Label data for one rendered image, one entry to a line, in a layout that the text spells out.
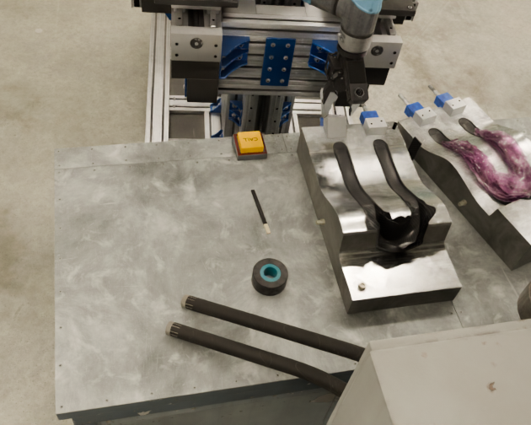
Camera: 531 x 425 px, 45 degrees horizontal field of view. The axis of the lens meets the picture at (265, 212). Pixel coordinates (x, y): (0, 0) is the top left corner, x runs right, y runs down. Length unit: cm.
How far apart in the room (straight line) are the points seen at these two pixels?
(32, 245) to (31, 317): 30
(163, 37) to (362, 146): 155
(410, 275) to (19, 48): 239
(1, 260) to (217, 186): 113
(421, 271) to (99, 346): 72
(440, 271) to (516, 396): 85
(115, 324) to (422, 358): 87
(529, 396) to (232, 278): 90
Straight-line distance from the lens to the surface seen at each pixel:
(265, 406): 156
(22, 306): 241
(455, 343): 69
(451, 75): 350
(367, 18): 145
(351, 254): 147
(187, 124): 262
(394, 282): 146
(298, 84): 204
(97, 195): 161
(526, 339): 72
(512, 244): 163
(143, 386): 134
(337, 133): 166
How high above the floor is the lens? 203
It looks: 51 degrees down
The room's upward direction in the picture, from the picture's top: 10 degrees clockwise
